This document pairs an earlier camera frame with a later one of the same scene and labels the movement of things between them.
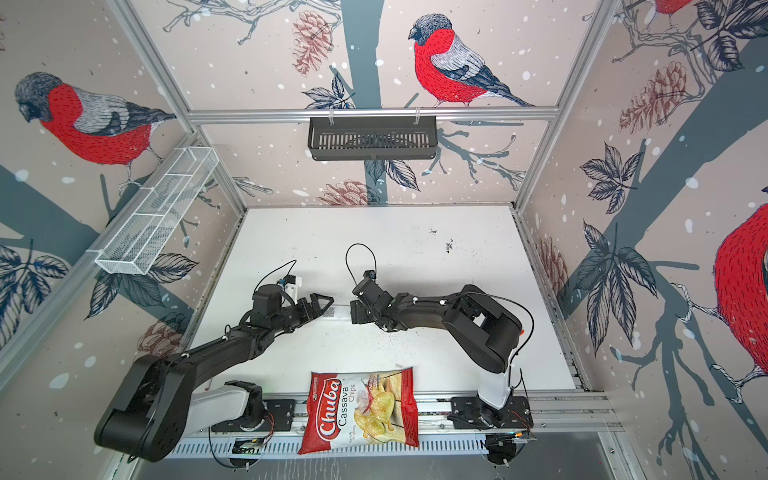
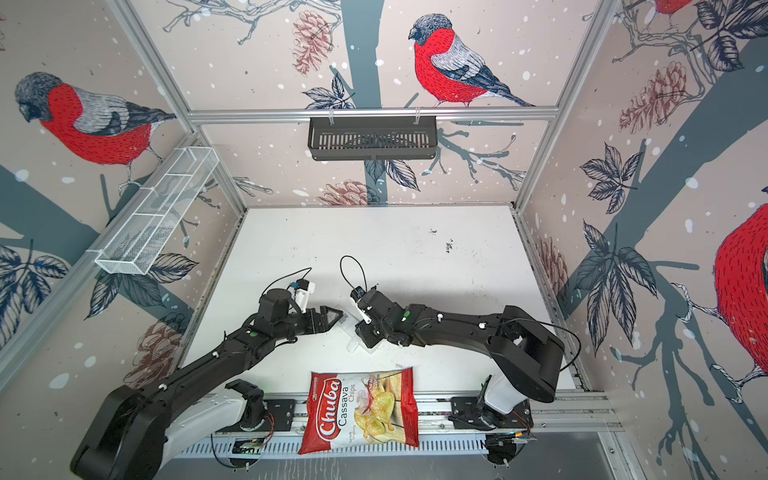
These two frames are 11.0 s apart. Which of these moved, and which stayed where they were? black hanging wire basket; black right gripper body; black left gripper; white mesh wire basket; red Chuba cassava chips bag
Moved: black left gripper; black right gripper body
Stayed: white mesh wire basket; black hanging wire basket; red Chuba cassava chips bag
